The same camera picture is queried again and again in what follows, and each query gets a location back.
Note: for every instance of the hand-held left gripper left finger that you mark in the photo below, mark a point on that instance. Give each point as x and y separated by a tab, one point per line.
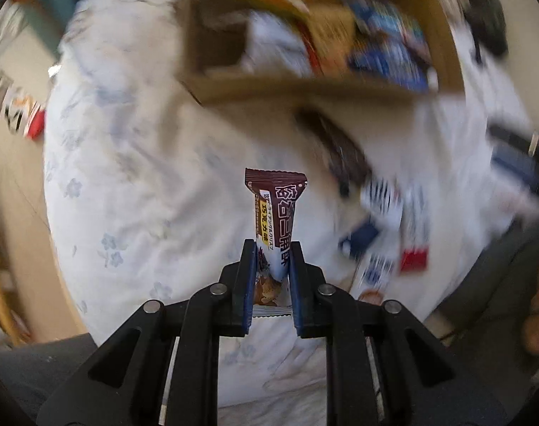
249	286

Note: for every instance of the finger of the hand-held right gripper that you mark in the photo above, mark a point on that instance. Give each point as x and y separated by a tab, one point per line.
516	159

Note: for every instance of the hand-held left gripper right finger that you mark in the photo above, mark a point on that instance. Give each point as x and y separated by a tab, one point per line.
296	288

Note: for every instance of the brown chocolate snack bar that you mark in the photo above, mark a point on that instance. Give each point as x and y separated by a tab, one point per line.
278	213

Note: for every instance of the green blue snack bag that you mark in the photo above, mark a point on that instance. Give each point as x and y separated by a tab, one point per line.
387	42

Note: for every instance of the brown cardboard box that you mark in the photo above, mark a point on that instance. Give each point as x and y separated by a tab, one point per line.
322	82

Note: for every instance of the yellow patterned snack bar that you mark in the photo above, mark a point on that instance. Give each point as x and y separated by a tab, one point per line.
329	31

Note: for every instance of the silver white snack packet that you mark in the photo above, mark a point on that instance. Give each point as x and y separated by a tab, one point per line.
274	42

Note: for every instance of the red white rice cake packet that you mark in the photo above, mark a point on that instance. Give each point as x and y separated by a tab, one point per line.
370	296

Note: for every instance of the blue snack packet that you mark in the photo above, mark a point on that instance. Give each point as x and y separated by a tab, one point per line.
360	240

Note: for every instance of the small white blue packet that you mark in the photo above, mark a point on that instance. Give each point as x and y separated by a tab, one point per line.
377	271

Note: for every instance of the white packet with dark print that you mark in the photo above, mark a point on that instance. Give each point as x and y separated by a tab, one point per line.
381	202

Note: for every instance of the red white snack bar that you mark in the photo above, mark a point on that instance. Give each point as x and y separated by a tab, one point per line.
415	235

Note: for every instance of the person's grey trouser leg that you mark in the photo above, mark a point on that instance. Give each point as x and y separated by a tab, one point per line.
487	284

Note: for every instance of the white floral bedsheet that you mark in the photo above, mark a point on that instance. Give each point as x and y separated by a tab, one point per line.
163	177

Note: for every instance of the crumpled brown snack wrapper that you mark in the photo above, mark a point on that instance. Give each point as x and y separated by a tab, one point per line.
334	153

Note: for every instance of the black knit garment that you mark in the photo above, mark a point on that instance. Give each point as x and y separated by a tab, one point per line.
487	9

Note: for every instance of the white red shopping bag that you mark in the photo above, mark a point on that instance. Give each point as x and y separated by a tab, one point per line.
25	113

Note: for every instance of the wooden furniture frame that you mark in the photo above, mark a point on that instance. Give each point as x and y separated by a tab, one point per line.
3	284

